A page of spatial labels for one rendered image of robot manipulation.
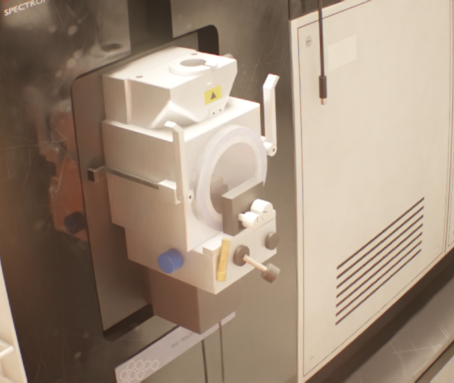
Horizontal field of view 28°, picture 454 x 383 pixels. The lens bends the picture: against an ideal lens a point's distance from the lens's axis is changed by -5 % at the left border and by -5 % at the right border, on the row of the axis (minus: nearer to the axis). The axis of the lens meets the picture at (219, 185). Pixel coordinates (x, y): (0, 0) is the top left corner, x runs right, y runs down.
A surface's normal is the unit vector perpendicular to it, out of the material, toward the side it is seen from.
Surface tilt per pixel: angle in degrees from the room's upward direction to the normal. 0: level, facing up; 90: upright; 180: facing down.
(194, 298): 90
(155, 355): 90
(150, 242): 90
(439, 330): 0
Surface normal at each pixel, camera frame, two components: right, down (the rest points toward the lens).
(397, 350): -0.06, -0.90
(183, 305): -0.64, 0.36
